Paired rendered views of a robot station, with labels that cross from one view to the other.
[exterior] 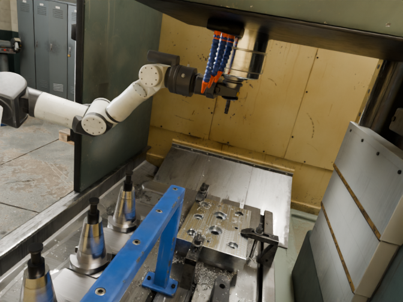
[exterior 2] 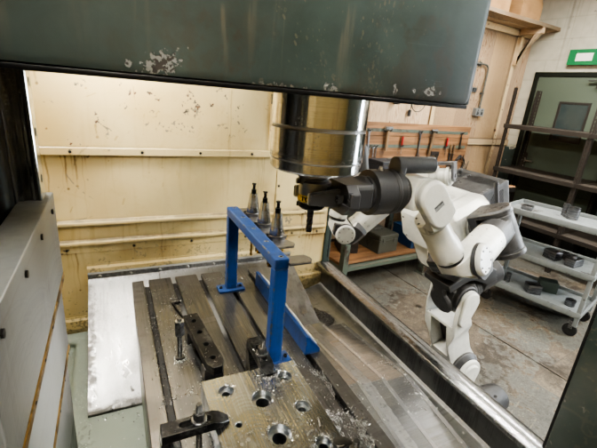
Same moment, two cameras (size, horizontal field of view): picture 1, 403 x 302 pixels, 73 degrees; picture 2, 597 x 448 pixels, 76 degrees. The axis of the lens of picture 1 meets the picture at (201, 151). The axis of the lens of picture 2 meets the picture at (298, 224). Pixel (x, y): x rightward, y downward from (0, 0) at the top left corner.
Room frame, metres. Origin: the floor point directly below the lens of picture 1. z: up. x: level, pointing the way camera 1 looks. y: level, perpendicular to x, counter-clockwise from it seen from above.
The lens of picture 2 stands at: (1.36, -0.46, 1.63)
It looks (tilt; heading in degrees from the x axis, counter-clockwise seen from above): 19 degrees down; 144
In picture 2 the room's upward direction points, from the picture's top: 5 degrees clockwise
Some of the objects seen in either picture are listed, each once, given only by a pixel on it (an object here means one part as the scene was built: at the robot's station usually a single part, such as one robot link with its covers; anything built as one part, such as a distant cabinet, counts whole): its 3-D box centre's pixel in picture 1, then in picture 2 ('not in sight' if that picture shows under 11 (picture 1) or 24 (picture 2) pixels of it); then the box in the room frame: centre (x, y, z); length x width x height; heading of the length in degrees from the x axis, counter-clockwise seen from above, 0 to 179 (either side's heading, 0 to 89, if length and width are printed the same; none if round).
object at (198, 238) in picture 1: (194, 254); (259, 363); (0.67, -0.04, 0.97); 0.13 x 0.03 x 0.15; 170
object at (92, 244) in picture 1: (92, 236); (264, 212); (0.34, 0.14, 1.26); 0.04 x 0.04 x 0.07
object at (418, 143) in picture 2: not in sight; (415, 198); (-1.04, 2.75, 0.71); 2.21 x 0.95 x 1.43; 85
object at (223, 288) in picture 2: not in sight; (231, 253); (0.17, 0.12, 1.05); 0.10 x 0.05 x 0.30; 80
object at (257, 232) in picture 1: (257, 241); (195, 435); (0.79, -0.25, 0.97); 0.13 x 0.03 x 0.15; 80
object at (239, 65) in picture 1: (238, 53); (318, 133); (0.83, -0.05, 1.57); 0.16 x 0.16 x 0.12
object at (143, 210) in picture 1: (136, 209); (282, 244); (0.51, 0.12, 1.21); 0.07 x 0.05 x 0.01; 80
